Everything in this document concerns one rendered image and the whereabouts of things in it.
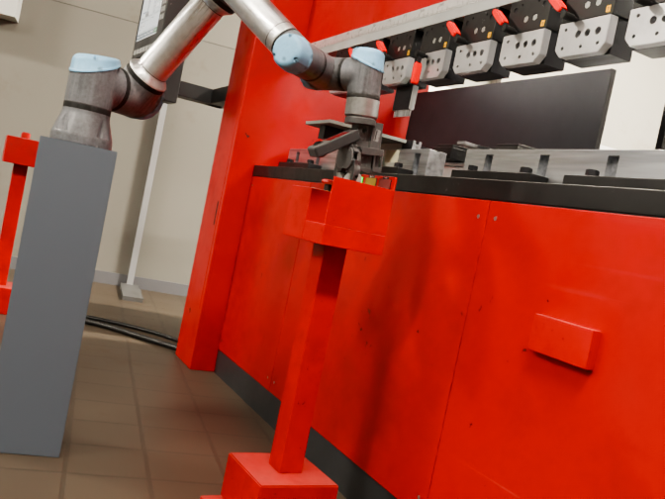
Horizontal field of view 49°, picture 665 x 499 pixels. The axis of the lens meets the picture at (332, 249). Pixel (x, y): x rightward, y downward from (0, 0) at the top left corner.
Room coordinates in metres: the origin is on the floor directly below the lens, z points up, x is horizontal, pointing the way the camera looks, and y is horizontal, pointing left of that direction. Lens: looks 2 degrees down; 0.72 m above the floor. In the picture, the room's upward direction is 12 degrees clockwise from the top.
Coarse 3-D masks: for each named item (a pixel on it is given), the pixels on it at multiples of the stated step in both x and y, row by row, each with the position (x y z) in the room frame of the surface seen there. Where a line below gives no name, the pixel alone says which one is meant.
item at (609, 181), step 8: (568, 176) 1.50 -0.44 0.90; (576, 176) 1.48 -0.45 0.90; (584, 176) 1.46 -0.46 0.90; (592, 176) 1.45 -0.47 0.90; (600, 176) 1.43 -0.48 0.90; (608, 176) 1.41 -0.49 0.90; (576, 184) 1.48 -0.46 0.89; (584, 184) 1.46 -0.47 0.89; (592, 184) 1.44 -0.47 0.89; (600, 184) 1.42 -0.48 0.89; (608, 184) 1.41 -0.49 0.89; (616, 184) 1.39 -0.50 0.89; (624, 184) 1.37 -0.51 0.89; (632, 184) 1.35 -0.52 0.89; (640, 184) 1.34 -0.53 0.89; (648, 184) 1.32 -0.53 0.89; (656, 184) 1.31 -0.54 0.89; (664, 184) 1.29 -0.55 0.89
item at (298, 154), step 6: (294, 150) 2.97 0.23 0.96; (300, 150) 2.92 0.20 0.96; (306, 150) 2.86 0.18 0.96; (336, 150) 2.62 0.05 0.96; (288, 156) 3.02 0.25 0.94; (294, 156) 2.96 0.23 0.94; (300, 156) 2.91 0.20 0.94; (306, 156) 2.85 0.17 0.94; (324, 156) 2.71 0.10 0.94; (330, 156) 2.66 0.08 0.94; (306, 162) 2.84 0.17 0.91; (318, 162) 2.77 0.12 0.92; (324, 162) 2.70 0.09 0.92; (330, 162) 2.65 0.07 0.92; (324, 168) 2.69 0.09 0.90; (330, 168) 2.64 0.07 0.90
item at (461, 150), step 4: (424, 148) 2.35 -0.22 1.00; (432, 148) 2.45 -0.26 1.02; (436, 148) 2.43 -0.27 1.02; (440, 148) 2.41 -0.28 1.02; (444, 148) 2.39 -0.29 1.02; (448, 148) 2.37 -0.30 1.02; (452, 148) 2.35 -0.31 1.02; (456, 148) 2.37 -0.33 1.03; (460, 148) 2.38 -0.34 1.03; (464, 148) 2.39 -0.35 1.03; (444, 152) 2.38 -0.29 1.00; (448, 152) 2.36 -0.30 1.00; (452, 152) 2.35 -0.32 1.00; (456, 152) 2.36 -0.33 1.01; (460, 152) 2.37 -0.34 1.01; (464, 152) 2.37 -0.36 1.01; (448, 156) 2.36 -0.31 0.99; (452, 156) 2.35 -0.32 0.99; (456, 156) 2.36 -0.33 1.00; (460, 156) 2.37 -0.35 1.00; (464, 156) 2.37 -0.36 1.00; (448, 160) 2.42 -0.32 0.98; (452, 160) 2.40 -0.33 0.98; (456, 160) 2.37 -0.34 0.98; (460, 160) 2.37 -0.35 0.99; (464, 160) 2.38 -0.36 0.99
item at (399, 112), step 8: (400, 88) 2.34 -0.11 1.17; (408, 88) 2.29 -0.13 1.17; (416, 88) 2.28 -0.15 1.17; (400, 96) 2.33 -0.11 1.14; (408, 96) 2.29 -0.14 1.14; (416, 96) 2.28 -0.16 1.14; (400, 104) 2.32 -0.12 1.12; (408, 104) 2.28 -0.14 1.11; (400, 112) 2.33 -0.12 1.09; (408, 112) 2.29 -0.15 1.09
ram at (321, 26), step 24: (336, 0) 2.84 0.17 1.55; (360, 0) 2.65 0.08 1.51; (384, 0) 2.48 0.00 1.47; (408, 0) 2.34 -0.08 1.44; (432, 0) 2.20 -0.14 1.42; (504, 0) 1.89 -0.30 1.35; (312, 24) 3.02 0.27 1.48; (336, 24) 2.80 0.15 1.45; (360, 24) 2.61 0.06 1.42; (408, 24) 2.31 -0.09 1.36; (432, 24) 2.18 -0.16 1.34; (336, 48) 2.76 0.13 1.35
